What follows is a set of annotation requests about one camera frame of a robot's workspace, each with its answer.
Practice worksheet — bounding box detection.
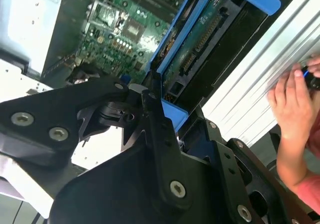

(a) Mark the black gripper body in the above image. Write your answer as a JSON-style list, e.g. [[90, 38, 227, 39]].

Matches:
[[48, 143, 251, 224]]

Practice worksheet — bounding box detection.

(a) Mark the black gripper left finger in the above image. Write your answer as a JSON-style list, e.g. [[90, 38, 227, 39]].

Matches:
[[0, 71, 187, 211]]

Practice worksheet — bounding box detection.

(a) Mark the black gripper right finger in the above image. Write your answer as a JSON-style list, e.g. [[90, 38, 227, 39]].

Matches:
[[179, 106, 316, 224]]

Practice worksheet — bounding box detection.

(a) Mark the round black tool blue ring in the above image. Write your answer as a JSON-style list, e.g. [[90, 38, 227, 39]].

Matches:
[[300, 66, 320, 90]]

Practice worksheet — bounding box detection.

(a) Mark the hard disk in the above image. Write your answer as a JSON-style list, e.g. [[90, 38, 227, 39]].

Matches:
[[146, 0, 281, 133]]

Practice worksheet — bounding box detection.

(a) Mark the person's left hand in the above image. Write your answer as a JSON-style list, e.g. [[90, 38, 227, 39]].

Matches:
[[267, 63, 316, 145]]

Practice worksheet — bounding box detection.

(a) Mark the person's right hand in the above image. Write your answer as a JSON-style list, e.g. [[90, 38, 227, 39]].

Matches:
[[306, 53, 320, 79]]

